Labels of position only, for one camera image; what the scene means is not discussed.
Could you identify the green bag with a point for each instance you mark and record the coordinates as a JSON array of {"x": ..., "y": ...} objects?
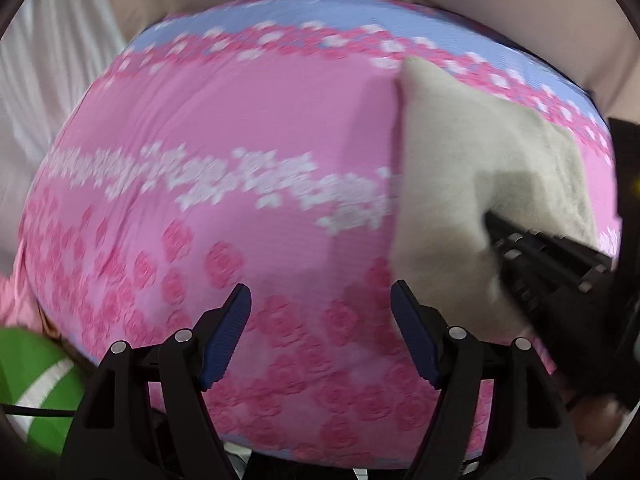
[{"x": 30, "y": 365}]

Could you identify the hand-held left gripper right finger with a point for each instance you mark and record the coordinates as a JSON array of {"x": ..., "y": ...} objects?
[{"x": 415, "y": 335}]

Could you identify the pink floral bed sheet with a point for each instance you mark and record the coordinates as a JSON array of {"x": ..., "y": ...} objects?
[{"x": 250, "y": 120}]

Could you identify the cream sweater with black hearts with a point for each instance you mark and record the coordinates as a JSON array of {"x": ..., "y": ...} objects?
[{"x": 450, "y": 160}]

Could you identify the pink crumpled cloth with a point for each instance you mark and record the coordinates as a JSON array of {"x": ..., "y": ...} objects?
[{"x": 17, "y": 295}]

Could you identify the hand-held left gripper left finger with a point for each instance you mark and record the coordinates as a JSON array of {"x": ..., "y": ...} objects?
[{"x": 225, "y": 340}]

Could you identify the white satin curtain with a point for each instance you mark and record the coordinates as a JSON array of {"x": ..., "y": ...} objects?
[{"x": 45, "y": 60}]

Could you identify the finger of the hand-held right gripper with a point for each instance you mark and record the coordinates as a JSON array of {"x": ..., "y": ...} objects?
[
  {"x": 550, "y": 250},
  {"x": 545, "y": 285}
]

